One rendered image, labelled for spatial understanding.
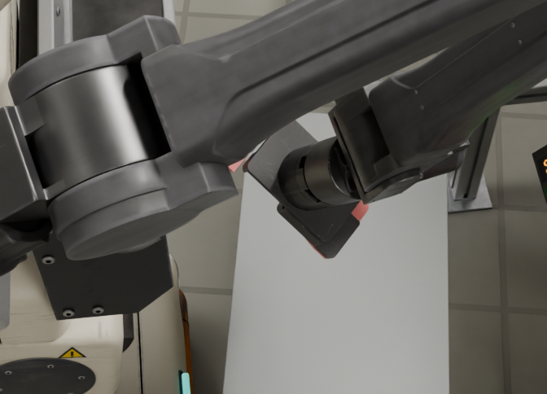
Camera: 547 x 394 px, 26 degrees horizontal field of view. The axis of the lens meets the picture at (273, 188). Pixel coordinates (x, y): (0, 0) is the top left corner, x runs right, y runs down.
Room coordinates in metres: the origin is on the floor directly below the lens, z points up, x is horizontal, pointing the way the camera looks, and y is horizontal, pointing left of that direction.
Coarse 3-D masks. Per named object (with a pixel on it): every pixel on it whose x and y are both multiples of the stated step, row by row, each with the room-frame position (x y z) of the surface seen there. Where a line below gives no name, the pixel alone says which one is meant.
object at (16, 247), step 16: (0, 224) 0.32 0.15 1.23; (16, 224) 0.33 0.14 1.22; (32, 224) 0.33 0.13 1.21; (48, 224) 0.34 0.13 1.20; (0, 240) 0.31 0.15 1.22; (16, 240) 0.32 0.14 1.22; (32, 240) 0.32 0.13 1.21; (48, 240) 0.33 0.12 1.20; (0, 256) 0.32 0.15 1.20; (16, 256) 0.32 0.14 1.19; (0, 272) 0.31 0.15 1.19
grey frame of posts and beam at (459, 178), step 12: (492, 120) 1.09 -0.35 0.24; (480, 132) 1.10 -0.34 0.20; (492, 132) 1.09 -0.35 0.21; (480, 144) 1.09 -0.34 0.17; (468, 156) 1.09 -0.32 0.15; (480, 156) 1.09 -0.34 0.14; (468, 168) 1.09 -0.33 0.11; (480, 168) 1.09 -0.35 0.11; (456, 180) 1.10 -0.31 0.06; (468, 180) 1.10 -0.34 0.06; (480, 180) 1.09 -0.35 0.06; (456, 192) 1.09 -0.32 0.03; (468, 192) 1.09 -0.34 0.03
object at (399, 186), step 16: (336, 128) 0.54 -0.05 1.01; (464, 144) 0.55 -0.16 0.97; (448, 160) 0.55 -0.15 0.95; (352, 176) 0.51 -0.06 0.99; (400, 176) 0.48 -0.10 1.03; (416, 176) 0.48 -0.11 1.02; (432, 176) 0.54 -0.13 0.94; (368, 192) 0.49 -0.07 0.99; (384, 192) 0.48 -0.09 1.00; (400, 192) 0.50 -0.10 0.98
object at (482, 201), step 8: (544, 80) 1.11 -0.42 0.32; (536, 88) 1.10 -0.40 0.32; (544, 88) 1.10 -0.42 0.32; (520, 96) 1.10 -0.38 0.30; (528, 96) 1.10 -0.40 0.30; (536, 96) 1.10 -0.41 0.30; (544, 96) 1.10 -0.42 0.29; (512, 104) 1.10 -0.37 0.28; (448, 176) 1.14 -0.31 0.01; (448, 184) 1.12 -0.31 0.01; (480, 184) 1.12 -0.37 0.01; (448, 192) 1.11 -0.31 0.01; (480, 192) 1.11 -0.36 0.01; (448, 200) 1.09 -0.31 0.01; (464, 200) 1.09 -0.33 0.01; (472, 200) 1.09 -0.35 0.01; (480, 200) 1.09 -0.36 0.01; (488, 200) 1.09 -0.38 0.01; (448, 208) 1.07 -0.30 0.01; (456, 208) 1.07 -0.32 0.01; (464, 208) 1.07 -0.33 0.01; (472, 208) 1.07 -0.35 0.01; (480, 208) 1.07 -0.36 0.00; (488, 208) 1.08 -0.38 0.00
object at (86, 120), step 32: (128, 64) 0.39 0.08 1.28; (64, 96) 0.37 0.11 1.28; (96, 96) 0.37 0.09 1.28; (128, 96) 0.37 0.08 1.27; (0, 128) 0.36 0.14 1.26; (32, 128) 0.36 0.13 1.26; (64, 128) 0.35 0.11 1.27; (96, 128) 0.35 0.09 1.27; (128, 128) 0.35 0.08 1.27; (160, 128) 0.36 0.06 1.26; (0, 160) 0.34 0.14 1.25; (32, 160) 0.34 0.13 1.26; (64, 160) 0.34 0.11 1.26; (96, 160) 0.34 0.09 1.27; (128, 160) 0.34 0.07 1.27; (0, 192) 0.33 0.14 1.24; (32, 192) 0.33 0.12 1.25
